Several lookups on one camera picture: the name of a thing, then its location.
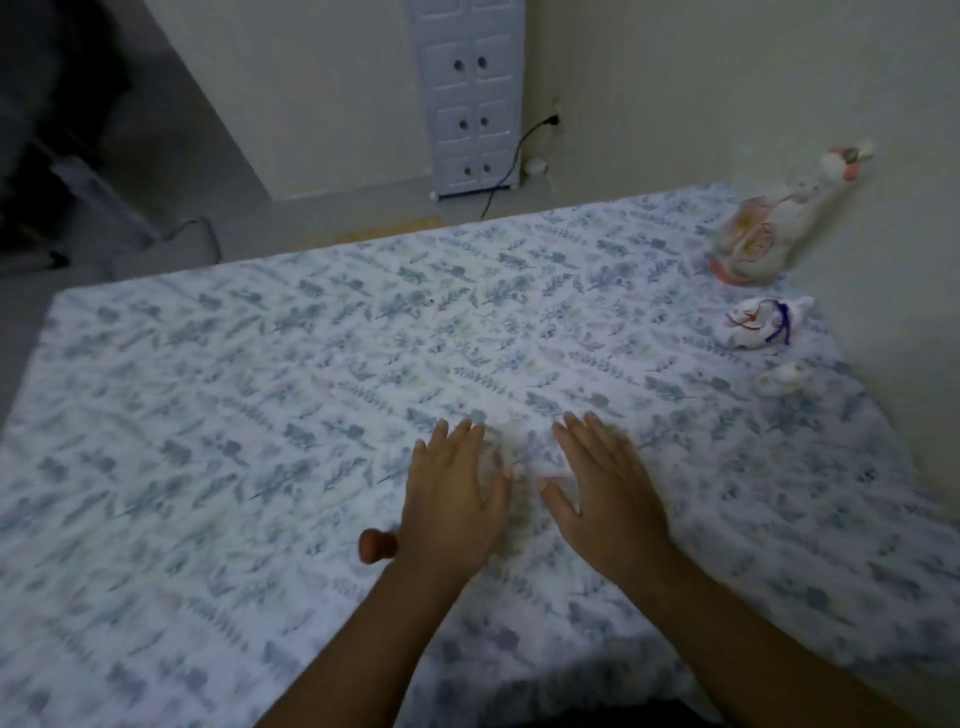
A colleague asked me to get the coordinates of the person's left hand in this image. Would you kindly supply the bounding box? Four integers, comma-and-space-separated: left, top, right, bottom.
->
389, 418, 516, 584

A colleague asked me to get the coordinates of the person's right hand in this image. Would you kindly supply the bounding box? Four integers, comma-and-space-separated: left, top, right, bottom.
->
538, 411, 678, 585

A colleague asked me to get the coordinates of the person's right forearm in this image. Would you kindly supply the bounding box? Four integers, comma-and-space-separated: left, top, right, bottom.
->
615, 551, 925, 728

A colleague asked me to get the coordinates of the person's left forearm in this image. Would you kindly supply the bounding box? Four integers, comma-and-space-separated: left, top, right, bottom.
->
253, 558, 468, 728

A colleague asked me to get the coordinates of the white blue floral tablecloth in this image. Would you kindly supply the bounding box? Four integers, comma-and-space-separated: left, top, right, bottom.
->
0, 183, 960, 728

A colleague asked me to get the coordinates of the small ceramic duck figurine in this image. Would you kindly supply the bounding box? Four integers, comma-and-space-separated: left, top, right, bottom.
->
754, 362, 813, 398

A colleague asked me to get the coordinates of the medium ceramic duck figurine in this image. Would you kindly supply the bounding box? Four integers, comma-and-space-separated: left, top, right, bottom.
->
723, 294, 816, 352

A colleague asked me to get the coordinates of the large ceramic duck figurine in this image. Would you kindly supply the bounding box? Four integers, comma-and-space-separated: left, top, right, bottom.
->
708, 139, 877, 288

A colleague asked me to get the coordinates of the white panelled cabinet door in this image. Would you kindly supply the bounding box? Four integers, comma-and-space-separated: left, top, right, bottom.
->
405, 0, 526, 199

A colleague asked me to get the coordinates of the grey floor appliance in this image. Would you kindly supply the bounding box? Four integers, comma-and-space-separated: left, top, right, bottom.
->
46, 153, 224, 283

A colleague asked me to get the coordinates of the dark furniture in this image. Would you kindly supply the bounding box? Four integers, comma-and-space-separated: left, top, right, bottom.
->
0, 0, 138, 258

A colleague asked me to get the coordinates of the black power cable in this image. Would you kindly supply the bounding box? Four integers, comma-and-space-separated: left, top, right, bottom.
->
480, 114, 561, 221

